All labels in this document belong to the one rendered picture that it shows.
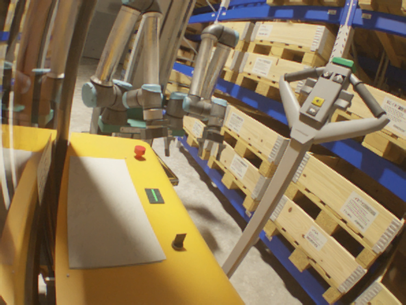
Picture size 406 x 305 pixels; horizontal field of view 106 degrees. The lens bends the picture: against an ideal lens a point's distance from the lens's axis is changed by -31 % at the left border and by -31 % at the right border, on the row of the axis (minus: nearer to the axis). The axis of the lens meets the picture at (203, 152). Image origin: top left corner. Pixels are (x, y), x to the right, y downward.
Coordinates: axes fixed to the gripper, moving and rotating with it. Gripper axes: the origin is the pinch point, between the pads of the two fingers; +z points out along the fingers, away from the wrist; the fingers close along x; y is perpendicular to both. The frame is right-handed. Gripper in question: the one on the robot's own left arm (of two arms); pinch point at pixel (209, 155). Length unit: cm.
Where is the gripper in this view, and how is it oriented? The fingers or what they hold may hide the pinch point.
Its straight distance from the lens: 127.2
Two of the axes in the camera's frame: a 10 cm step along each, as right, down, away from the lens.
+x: 8.0, 1.9, 5.7
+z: -2.0, 9.8, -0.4
